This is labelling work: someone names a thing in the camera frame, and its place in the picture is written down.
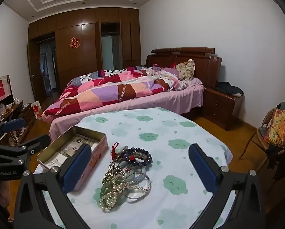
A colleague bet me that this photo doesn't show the dark clothes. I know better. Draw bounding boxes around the dark clothes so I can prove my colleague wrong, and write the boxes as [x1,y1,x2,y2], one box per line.
[214,81,244,98]

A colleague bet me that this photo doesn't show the white pearl necklace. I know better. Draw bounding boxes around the white pearl necklace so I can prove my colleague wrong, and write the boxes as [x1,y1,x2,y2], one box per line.
[99,174,150,213]

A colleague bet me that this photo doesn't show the red and white bag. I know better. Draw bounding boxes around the red and white bag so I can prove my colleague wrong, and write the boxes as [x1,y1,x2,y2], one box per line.
[31,101,42,120]

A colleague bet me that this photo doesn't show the printed paper card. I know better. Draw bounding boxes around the printed paper card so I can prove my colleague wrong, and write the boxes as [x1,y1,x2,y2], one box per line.
[46,135,102,167]

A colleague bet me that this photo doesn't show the colourful patterned cushion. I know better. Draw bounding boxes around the colourful patterned cushion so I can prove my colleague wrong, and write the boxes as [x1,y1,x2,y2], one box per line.
[263,108,285,149]

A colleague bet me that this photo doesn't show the brown wooden wardrobe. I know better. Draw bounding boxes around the brown wooden wardrobe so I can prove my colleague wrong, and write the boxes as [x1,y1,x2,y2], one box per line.
[27,7,142,98]

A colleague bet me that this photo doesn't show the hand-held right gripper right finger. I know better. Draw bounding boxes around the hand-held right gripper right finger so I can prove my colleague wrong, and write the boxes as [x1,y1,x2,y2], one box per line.
[188,143,273,229]

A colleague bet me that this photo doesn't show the round table with cloud cloth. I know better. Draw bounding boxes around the round table with cloud cloth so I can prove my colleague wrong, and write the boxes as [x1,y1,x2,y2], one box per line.
[33,107,236,229]

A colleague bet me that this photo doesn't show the red cord pendant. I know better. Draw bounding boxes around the red cord pendant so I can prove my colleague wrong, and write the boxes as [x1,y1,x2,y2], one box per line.
[111,142,129,163]

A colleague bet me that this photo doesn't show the floral pillow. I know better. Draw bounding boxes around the floral pillow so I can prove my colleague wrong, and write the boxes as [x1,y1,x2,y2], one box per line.
[175,59,196,81]

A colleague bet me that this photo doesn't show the pink metal tin box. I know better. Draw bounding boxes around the pink metal tin box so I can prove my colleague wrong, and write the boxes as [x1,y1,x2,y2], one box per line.
[36,126,109,192]

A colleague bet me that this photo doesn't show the person's left hand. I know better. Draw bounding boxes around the person's left hand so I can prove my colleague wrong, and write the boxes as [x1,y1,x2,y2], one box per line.
[0,180,11,206]

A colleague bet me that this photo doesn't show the dark blue bead bracelet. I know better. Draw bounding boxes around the dark blue bead bracelet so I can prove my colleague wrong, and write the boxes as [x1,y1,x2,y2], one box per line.
[123,147,153,167]

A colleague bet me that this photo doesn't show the metal bead necklace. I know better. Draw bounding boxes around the metal bead necklace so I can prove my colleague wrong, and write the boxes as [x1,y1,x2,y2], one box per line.
[103,163,125,185]

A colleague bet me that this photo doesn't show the wooden television cabinet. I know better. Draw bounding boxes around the wooden television cabinet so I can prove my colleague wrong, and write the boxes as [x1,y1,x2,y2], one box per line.
[0,100,37,149]

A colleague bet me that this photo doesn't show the wooden nightstand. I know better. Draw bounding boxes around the wooden nightstand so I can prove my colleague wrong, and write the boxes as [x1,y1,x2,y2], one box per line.
[203,86,244,131]

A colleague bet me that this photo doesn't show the pink bed sheet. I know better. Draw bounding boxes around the pink bed sheet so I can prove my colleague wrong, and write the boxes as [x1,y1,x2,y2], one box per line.
[41,82,204,143]

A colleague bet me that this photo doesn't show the wicker chair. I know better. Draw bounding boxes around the wicker chair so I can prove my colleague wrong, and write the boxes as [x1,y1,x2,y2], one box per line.
[239,102,285,173]

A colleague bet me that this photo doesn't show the dark garment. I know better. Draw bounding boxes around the dark garment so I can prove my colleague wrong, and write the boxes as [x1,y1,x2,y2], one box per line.
[266,138,285,181]

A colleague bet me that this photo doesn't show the wooden bed headboard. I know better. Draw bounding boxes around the wooden bed headboard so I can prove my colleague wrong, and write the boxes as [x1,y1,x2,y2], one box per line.
[145,47,223,90]

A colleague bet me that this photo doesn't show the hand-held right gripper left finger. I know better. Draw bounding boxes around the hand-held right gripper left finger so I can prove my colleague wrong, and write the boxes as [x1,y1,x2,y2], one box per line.
[14,144,93,229]

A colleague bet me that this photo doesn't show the silver bangle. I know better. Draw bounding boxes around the silver bangle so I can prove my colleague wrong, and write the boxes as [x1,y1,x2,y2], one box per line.
[123,171,152,200]

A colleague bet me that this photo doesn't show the wooden door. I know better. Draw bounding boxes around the wooden door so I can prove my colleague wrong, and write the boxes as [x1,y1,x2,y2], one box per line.
[26,41,41,103]

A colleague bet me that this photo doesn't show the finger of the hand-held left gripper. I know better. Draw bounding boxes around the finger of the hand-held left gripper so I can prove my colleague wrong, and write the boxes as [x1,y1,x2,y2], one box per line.
[0,118,26,139]
[0,135,51,154]

